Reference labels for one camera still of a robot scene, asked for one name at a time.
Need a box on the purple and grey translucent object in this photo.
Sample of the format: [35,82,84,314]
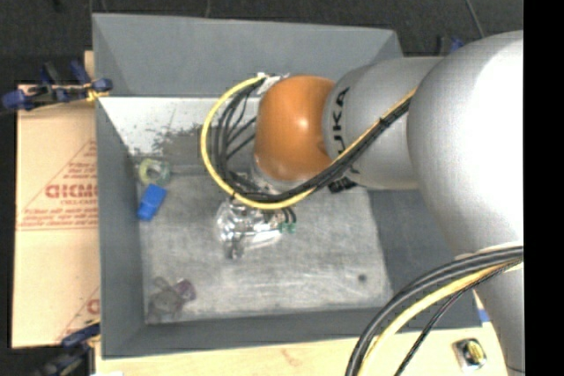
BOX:
[146,276,197,322]

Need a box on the brown cardboard board, red print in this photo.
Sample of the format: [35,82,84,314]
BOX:
[10,100,101,350]

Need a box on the grey metal bin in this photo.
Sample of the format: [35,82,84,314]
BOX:
[91,12,482,358]

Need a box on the blue block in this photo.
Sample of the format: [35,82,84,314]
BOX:
[136,183,168,222]

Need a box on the black cylinder on white bracket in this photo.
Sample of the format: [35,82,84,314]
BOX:
[328,176,358,194]

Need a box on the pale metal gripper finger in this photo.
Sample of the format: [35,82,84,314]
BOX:
[214,203,238,240]
[223,233,247,261]

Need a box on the pale green ring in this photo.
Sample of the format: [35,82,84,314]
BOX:
[137,158,172,186]

